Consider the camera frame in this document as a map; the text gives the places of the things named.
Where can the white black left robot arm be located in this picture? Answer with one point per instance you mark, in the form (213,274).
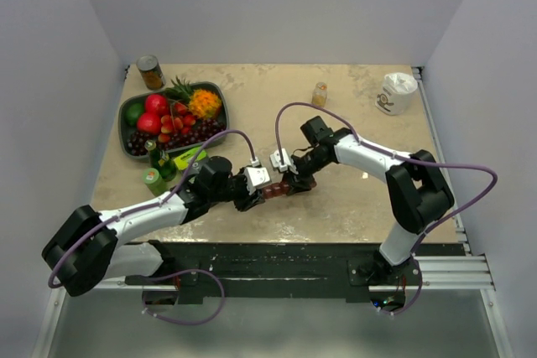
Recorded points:
(95,245)

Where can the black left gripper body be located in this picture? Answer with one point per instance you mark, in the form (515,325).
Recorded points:
(236,188)

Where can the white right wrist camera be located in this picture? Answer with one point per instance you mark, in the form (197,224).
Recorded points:
(279,160)

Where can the strawberry pile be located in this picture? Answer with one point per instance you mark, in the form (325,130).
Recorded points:
(179,121)

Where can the green small box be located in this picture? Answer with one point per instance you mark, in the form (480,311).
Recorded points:
(194,155)

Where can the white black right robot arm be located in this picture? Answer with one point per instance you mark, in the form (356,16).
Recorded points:
(418,192)

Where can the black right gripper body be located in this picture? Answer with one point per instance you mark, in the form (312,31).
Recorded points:
(307,163)

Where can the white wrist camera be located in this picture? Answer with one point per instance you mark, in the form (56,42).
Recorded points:
(256,174)
(279,160)

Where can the red apple lower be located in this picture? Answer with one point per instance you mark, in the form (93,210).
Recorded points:
(149,123)

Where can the dark red grape bunch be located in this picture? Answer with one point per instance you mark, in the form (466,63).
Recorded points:
(186,137)

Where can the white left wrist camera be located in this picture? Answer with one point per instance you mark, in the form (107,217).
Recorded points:
(256,174)

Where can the clear pill bottle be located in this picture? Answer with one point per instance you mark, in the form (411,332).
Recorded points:
(319,94)

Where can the green lime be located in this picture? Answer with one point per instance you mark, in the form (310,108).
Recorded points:
(133,113)

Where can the red apple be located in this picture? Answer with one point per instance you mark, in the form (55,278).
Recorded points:
(149,123)
(157,104)

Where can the red apple upper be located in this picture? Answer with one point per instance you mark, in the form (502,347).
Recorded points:
(157,104)

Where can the orange spiky fruit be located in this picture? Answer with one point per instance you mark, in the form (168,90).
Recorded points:
(205,104)

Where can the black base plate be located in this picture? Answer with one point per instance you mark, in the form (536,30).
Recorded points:
(262,270)

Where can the tin can yellow label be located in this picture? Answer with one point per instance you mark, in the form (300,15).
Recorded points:
(152,75)

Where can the green glass bottle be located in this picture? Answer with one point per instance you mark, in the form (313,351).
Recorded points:
(161,161)

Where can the dark grey fruit tray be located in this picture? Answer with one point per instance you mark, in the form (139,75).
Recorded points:
(179,91)

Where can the red weekly pill organizer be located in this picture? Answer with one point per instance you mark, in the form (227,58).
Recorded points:
(275,190)

